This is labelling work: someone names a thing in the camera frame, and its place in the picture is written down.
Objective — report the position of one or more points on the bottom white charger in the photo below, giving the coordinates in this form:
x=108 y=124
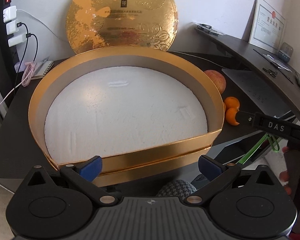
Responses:
x=18 y=39

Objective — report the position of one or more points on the small blue-grey speaker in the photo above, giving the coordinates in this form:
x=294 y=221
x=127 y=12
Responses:
x=285 y=52

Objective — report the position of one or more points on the framed certificate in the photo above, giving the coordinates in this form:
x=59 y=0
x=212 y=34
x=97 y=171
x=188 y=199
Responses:
x=268 y=27

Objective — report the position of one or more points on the spiral notebook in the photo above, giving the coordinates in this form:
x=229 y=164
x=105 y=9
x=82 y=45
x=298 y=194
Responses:
x=41 y=69

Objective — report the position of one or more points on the middle white charger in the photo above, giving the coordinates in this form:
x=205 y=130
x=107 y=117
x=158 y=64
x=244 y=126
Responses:
x=13 y=27

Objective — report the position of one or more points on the black clip on shelf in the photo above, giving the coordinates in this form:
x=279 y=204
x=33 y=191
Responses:
x=270 y=72

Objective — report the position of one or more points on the round gold box base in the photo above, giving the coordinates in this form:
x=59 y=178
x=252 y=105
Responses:
x=144 y=163

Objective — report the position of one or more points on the houndstooth fabric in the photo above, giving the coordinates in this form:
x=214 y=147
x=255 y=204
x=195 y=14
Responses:
x=177 y=188

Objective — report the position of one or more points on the dark curved shelf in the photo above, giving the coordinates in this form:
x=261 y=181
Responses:
x=285 y=85

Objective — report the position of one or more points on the round gold box lid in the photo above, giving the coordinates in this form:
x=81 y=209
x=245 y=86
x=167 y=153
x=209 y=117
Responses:
x=92 y=24

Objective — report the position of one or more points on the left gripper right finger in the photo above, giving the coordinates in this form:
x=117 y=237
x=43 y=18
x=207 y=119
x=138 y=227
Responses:
x=220 y=177

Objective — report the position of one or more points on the clear plastic tray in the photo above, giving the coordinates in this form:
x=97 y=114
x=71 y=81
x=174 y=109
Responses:
x=208 y=29

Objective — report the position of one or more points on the orange mandarin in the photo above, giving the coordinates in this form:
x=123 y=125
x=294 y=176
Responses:
x=232 y=102
x=230 y=116

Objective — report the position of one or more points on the white charger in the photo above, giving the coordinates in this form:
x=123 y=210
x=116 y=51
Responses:
x=9 y=14
x=13 y=27
x=18 y=39

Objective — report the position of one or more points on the green paper clip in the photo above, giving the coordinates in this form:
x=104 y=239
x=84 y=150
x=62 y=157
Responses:
x=267 y=137

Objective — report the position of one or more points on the red apple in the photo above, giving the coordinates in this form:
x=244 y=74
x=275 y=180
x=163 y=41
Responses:
x=218 y=79

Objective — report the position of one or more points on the person's right hand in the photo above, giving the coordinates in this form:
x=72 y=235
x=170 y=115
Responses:
x=284 y=177

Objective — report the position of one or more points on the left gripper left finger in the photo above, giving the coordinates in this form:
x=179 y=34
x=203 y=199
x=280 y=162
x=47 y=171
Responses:
x=80 y=177

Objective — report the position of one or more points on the top white charger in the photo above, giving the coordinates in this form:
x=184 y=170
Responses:
x=9 y=14

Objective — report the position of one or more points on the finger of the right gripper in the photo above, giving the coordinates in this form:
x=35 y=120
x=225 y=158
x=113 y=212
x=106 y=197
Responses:
x=245 y=118

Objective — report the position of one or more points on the white foam box insert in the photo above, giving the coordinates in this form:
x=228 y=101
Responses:
x=117 y=110

